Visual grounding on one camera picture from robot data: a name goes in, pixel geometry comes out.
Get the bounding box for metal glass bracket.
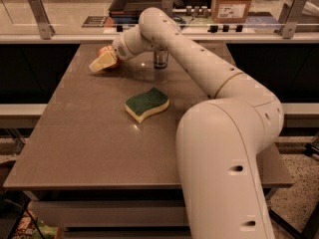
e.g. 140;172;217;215
161;0;173;17
279;0;307;39
28;0;55;40

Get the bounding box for brown cardboard box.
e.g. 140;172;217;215
211;0;252;23

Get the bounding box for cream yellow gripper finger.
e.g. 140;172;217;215
89;51;118;73

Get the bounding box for white drawer cabinet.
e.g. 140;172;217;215
24;188;278;239

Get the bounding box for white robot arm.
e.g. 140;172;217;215
90;7;284;239

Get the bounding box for green yellow sponge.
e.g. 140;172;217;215
125;88;169;123

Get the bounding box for middle metal glass bracket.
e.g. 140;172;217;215
161;0;173;17

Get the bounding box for left metal glass bracket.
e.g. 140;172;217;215
28;0;55;40

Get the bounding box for silver blue energy drink can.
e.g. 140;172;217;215
154;48;168;69

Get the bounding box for orange grey tool case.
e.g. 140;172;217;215
108;0;173;18

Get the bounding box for red apple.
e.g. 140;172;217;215
98;46;120;69

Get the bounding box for colourful bag on floor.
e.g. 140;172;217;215
9;212;61;239

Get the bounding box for right metal glass bracket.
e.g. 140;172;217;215
279;0;307;39

